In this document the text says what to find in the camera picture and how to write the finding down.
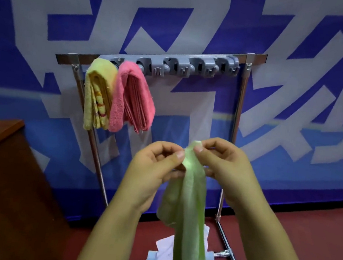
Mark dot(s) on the person's right forearm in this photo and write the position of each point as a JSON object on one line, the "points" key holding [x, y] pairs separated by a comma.
{"points": [[274, 259]]}

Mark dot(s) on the person's left hand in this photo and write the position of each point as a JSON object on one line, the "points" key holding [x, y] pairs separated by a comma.
{"points": [[146, 178]]}

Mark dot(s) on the blue white printed banner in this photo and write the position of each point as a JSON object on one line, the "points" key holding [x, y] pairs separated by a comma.
{"points": [[304, 88]]}

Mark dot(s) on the person's right hand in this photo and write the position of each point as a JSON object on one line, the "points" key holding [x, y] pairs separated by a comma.
{"points": [[231, 173]]}

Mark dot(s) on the brown wooden cabinet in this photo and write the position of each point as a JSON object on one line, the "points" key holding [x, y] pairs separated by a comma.
{"points": [[6, 201]]}

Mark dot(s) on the white pink patterned towel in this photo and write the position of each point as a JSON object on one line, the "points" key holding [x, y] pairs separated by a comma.
{"points": [[164, 249]]}

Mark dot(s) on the grey plastic hook rail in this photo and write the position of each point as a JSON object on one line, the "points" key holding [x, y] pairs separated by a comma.
{"points": [[195, 64]]}

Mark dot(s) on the light green towel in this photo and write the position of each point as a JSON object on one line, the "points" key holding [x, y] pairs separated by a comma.
{"points": [[189, 214]]}

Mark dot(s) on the yellow striped towel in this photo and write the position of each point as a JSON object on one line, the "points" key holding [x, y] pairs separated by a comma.
{"points": [[99, 94]]}

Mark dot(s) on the metal rack frame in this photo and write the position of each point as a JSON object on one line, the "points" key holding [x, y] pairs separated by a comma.
{"points": [[66, 58]]}

